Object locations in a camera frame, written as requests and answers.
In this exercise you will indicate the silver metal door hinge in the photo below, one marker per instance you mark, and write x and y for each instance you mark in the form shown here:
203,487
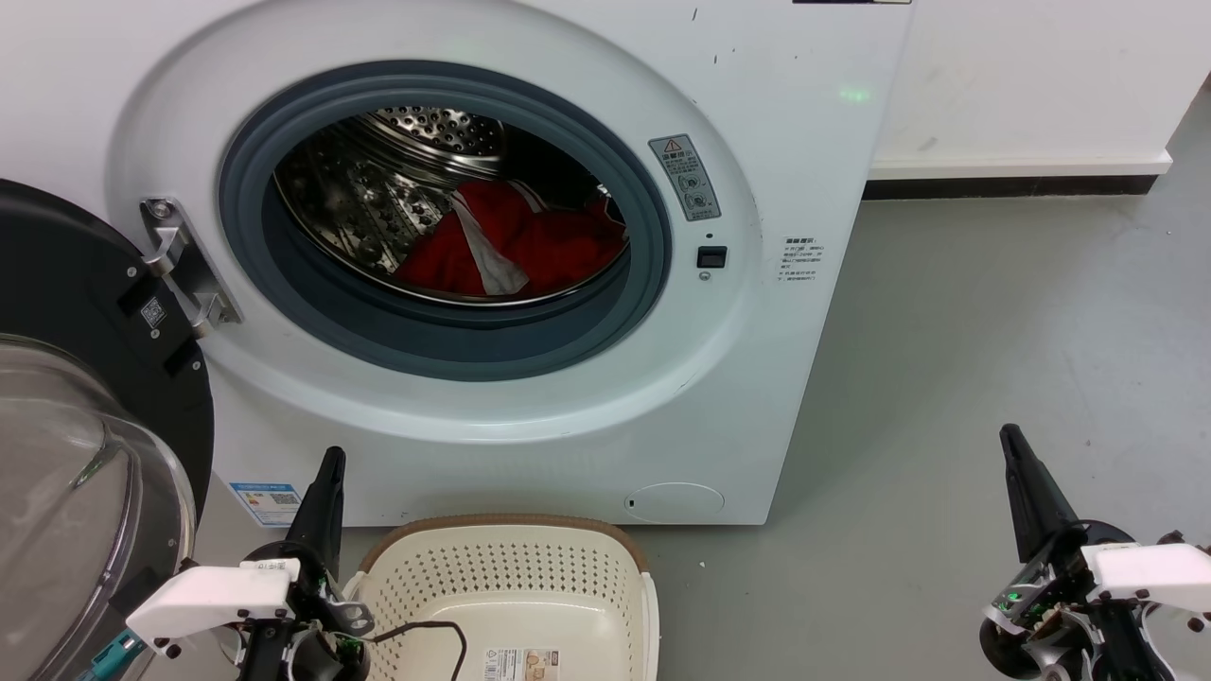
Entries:
184,265

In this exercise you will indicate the red garment with white trim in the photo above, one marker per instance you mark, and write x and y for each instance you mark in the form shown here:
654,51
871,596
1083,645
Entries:
558,246

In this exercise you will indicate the round white filter cover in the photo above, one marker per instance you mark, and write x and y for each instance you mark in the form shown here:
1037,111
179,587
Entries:
675,502

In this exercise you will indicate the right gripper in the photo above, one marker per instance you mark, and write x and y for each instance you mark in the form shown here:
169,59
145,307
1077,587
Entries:
1050,615

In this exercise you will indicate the washing machine door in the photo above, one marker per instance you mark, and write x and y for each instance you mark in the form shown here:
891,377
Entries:
66,284

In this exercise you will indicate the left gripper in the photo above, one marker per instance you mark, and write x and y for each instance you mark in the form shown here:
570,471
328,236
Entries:
326,653

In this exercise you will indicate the stainless steel washing machine drum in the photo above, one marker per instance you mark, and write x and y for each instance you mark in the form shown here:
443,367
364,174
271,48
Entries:
359,199

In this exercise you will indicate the grey rubber door gasket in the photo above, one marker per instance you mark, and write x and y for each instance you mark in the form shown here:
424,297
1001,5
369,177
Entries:
445,345

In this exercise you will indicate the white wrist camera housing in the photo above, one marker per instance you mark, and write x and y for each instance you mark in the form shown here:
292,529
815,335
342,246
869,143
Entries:
1154,567
218,601

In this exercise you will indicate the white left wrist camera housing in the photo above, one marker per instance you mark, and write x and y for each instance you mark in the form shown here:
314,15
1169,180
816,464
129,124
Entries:
218,601

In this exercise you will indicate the black wall baseboard strip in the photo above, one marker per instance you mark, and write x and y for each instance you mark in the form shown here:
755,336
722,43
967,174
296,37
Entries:
1003,186

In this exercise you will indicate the cream perforated laundry basket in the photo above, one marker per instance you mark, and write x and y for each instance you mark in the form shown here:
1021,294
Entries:
530,577

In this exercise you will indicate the white front-load washing machine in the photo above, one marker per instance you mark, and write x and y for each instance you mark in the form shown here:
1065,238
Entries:
757,397

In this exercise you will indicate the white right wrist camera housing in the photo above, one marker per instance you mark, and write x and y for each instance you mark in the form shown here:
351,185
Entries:
1154,567

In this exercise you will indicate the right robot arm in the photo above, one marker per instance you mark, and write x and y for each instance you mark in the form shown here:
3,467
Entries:
1187,657

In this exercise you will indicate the blue white energy label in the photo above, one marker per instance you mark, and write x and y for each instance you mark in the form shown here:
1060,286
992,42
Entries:
267,504

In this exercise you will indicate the QR code sticker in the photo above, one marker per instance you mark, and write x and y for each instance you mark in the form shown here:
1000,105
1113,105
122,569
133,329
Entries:
154,312

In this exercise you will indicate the grey warning sticker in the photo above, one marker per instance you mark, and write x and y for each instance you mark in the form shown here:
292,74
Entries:
685,177

